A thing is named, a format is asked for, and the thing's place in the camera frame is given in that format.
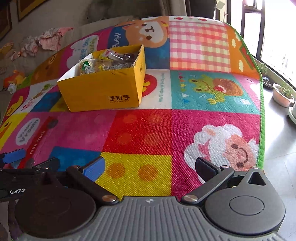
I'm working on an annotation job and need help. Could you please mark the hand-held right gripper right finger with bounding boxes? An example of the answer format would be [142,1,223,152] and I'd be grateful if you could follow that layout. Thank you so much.
[181,157,266,205]

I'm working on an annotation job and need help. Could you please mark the white plant pot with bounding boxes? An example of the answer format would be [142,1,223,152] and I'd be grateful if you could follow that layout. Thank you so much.
[288,102,296,124]

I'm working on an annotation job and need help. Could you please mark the yellow snack packet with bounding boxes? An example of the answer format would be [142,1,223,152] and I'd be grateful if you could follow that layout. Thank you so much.
[92,51,107,61]

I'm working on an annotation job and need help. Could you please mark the dark window frame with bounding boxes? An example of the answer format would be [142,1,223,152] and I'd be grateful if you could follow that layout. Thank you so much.
[215,0,296,93]

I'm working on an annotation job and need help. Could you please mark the orange plush toy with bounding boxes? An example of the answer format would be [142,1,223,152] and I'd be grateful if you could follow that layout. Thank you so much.
[3,71,27,90]

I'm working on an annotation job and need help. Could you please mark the yellow cardboard box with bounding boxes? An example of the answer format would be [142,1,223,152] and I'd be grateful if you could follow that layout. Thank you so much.
[57,44,146,113]

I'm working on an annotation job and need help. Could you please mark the clear grain bar packet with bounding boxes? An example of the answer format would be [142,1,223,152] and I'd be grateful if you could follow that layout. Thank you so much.
[79,59,96,76]

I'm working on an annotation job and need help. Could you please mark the colourful cartoon play mat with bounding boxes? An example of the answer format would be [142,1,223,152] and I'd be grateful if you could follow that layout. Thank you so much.
[0,15,266,202]

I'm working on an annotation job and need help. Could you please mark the dark plant pot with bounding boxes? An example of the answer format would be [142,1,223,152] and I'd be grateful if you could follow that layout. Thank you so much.
[262,77,274,91]

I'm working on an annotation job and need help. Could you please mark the pile of pink clothes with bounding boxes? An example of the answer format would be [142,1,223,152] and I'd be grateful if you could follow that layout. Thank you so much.
[20,27,74,57]

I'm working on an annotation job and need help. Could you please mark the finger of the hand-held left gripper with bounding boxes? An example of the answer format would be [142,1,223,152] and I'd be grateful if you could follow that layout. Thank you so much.
[0,148,26,166]
[30,158,60,173]

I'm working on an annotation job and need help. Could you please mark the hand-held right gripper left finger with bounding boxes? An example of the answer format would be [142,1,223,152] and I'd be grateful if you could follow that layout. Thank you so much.
[37,157,119,205]

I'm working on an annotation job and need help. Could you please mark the beige plant pot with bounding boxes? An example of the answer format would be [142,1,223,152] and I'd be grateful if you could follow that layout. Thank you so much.
[272,83,295,107]

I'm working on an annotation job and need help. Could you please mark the brown snack packet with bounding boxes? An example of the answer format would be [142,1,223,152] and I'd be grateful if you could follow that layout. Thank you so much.
[105,48,139,63]

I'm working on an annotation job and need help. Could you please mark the framed wall picture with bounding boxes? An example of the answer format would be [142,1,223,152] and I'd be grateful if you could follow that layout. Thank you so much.
[0,0,13,40]
[16,0,50,21]

